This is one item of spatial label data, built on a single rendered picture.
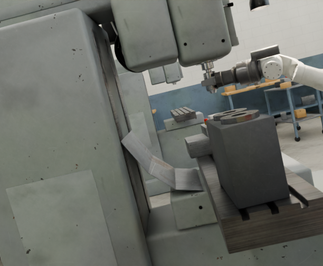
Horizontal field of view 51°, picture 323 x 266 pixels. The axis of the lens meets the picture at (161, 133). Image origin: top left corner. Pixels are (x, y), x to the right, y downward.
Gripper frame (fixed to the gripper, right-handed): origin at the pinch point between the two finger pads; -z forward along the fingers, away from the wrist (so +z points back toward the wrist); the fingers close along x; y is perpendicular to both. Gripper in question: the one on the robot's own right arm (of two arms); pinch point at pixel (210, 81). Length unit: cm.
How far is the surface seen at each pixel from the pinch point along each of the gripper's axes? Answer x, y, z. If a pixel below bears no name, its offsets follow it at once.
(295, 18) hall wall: -709, -85, 33
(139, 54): 19.6, -15.1, -17.2
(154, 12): 16.6, -27.3, -9.3
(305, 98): -643, 84, 21
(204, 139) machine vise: -1.2, 21.9, -8.3
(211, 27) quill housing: 8.2, -17.9, 6.8
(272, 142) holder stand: 53, 16, 24
